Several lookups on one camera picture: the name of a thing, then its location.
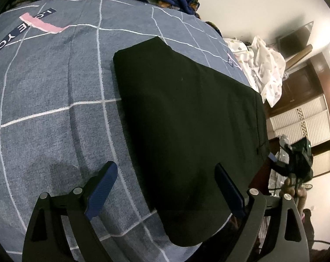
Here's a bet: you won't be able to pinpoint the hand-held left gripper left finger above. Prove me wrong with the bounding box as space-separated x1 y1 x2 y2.
21 160 119 262

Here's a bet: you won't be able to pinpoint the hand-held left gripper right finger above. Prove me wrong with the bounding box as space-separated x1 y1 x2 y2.
214 162 311 262

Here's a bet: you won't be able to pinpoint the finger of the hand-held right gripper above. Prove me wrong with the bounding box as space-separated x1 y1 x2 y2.
268 153 291 176

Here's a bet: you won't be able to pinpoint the black pants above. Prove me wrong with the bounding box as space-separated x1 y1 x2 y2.
113 36 271 247

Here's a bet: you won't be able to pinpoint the brown and white wardrobe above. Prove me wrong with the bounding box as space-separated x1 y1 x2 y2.
266 51 330 176

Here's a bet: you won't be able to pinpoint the white dotted cloth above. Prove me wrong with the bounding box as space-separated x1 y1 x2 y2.
225 35 287 108

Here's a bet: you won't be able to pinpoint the blue grid bedsheet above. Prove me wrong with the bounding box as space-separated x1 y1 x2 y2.
0 0 260 262

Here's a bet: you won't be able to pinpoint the dark flat screen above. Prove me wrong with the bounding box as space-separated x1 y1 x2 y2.
276 20 314 58

